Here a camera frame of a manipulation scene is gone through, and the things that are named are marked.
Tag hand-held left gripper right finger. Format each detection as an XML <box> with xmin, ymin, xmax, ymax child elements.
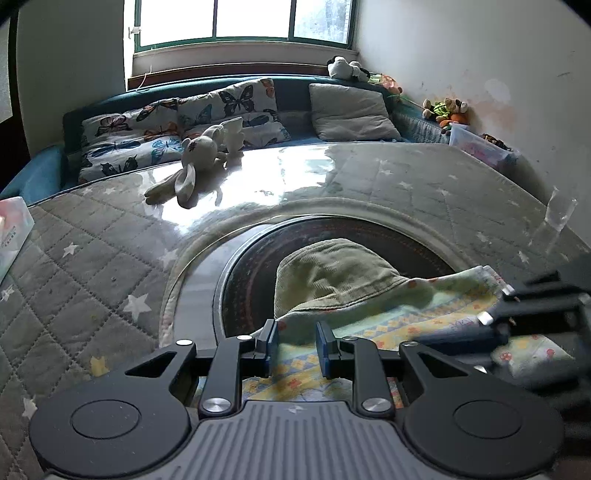
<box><xmin>316</xmin><ymin>321</ymin><xmax>468</xmax><ymax>414</ymax></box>

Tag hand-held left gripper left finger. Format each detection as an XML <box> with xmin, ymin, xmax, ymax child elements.
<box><xmin>124</xmin><ymin>319</ymin><xmax>280</xmax><ymax>416</ymax></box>

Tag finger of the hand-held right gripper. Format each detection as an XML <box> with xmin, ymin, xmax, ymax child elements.
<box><xmin>475</xmin><ymin>299</ymin><xmax>580</xmax><ymax>343</ymax></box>
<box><xmin>501</xmin><ymin>270</ymin><xmax>583</xmax><ymax>302</ymax></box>

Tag green corduroy garment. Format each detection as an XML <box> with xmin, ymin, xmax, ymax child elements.
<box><xmin>274</xmin><ymin>238</ymin><xmax>437</xmax><ymax>324</ymax></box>

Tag pastel patterned cloth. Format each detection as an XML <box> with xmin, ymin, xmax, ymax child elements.
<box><xmin>242</xmin><ymin>265</ymin><xmax>575</xmax><ymax>403</ymax></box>

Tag clear plastic holder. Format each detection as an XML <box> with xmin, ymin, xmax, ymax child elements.
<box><xmin>531</xmin><ymin>185</ymin><xmax>579</xmax><ymax>254</ymax></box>

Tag clear plastic storage box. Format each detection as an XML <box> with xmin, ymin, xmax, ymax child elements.
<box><xmin>448</xmin><ymin>122</ymin><xmax>522</xmax><ymax>174</ymax></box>

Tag beige plush rabbit toy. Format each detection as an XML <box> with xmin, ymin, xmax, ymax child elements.
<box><xmin>144</xmin><ymin>124</ymin><xmax>228</xmax><ymax>209</ymax></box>

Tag pile of small plush toys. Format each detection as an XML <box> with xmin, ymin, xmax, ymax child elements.
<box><xmin>421</xmin><ymin>97</ymin><xmax>471</xmax><ymax>134</ymax></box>

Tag grey square pillow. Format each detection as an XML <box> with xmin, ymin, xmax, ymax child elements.
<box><xmin>308</xmin><ymin>83</ymin><xmax>402</xmax><ymax>143</ymax></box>

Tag small butterfly print pillow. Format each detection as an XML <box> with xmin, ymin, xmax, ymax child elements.
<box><xmin>177</xmin><ymin>78</ymin><xmax>293</xmax><ymax>149</ymax></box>

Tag large butterfly print pillow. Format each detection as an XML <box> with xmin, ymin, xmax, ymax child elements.
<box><xmin>78</xmin><ymin>97</ymin><xmax>185</xmax><ymax>184</ymax></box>

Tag orange and green plush toy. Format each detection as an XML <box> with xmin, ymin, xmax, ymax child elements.
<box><xmin>368</xmin><ymin>72</ymin><xmax>403</xmax><ymax>99</ymax></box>

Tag black and white plush toy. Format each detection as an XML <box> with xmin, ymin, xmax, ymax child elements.
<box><xmin>327</xmin><ymin>55</ymin><xmax>372</xmax><ymax>84</ymax></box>

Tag white tissue packet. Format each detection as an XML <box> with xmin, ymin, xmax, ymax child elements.
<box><xmin>0</xmin><ymin>196</ymin><xmax>37</xmax><ymax>284</ymax></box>

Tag teal sofa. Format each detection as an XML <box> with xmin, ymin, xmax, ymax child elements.
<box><xmin>0</xmin><ymin>74</ymin><xmax>455</xmax><ymax>200</ymax></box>

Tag green framed window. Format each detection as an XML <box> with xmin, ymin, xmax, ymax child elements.
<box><xmin>133</xmin><ymin>0</ymin><xmax>357</xmax><ymax>52</ymax></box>

